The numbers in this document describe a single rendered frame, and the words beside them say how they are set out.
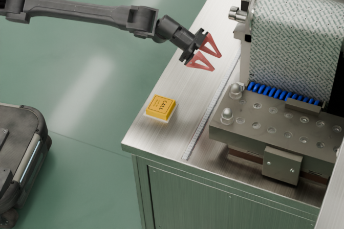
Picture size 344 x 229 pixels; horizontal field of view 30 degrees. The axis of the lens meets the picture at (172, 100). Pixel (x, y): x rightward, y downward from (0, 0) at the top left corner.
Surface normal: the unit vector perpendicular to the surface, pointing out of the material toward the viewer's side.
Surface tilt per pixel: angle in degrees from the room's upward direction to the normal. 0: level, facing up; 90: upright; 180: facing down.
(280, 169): 90
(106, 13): 31
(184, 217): 90
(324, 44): 90
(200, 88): 0
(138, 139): 0
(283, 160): 90
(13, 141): 0
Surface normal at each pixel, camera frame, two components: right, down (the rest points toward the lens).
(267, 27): -0.40, 0.70
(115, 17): -0.13, -0.18
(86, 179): -0.04, -0.66
